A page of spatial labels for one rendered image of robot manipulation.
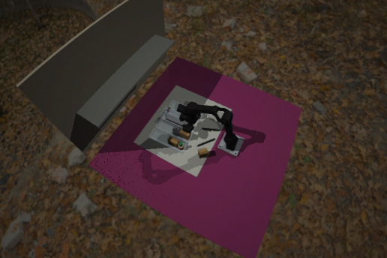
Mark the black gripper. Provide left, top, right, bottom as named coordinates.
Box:
left=182, top=112, right=201, bottom=134

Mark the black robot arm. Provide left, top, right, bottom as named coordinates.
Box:
left=177, top=102, right=239, bottom=151

